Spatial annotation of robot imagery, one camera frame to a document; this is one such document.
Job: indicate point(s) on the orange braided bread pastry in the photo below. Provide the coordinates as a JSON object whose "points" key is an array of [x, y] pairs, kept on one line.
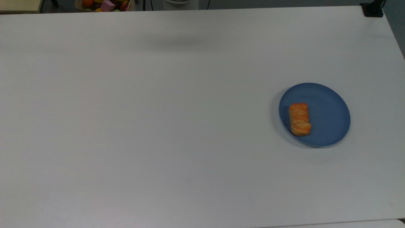
{"points": [[299, 119]]}

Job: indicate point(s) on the beige side table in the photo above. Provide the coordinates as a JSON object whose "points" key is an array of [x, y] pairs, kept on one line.
{"points": [[19, 5]]}

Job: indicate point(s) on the blue round plate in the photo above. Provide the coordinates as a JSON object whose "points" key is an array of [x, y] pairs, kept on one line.
{"points": [[329, 117]]}

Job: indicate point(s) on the orange toy fruit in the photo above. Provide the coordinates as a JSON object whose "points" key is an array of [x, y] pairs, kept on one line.
{"points": [[87, 3]]}

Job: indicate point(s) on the pink toy block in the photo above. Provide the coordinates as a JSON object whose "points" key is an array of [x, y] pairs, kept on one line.
{"points": [[108, 5]]}

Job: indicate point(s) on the black table clamp mount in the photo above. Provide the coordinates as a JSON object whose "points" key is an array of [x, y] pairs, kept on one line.
{"points": [[372, 9]]}

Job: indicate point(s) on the basket of toy food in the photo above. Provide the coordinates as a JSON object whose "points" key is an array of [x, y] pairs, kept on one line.
{"points": [[83, 8]]}

